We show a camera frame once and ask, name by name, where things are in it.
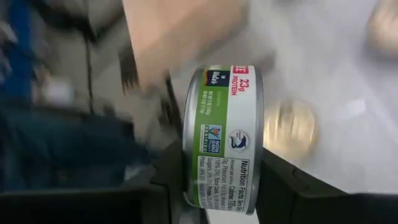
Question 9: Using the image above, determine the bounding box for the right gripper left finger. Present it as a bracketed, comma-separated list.
[0, 139, 206, 224]

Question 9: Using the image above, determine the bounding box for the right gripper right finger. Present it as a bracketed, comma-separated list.
[254, 149, 398, 224]

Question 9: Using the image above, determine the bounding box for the green tuna can silver lid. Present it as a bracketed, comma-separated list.
[182, 64, 265, 216]

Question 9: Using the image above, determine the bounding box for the light wooden shelf board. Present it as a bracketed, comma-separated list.
[121, 0, 249, 94]

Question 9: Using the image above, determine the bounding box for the blue salmon can gold lid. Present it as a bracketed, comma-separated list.
[263, 98, 320, 161]

